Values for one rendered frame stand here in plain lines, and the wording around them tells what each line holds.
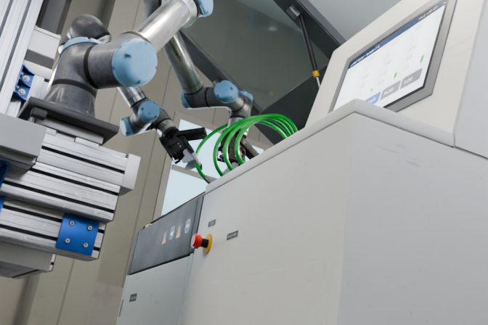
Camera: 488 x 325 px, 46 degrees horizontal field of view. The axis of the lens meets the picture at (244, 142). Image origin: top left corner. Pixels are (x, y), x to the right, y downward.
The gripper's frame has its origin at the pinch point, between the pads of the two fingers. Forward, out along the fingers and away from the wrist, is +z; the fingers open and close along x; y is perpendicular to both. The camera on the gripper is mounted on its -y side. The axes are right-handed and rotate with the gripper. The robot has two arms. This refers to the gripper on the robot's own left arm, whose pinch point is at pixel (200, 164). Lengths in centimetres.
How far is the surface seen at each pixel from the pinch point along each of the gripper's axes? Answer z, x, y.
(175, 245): 37, 24, 25
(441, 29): 58, 76, -49
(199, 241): 54, 48, 20
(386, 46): 42, 59, -49
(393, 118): 78, 90, -16
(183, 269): 49, 31, 27
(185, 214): 33.2, 29.1, 17.8
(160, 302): 47, 18, 37
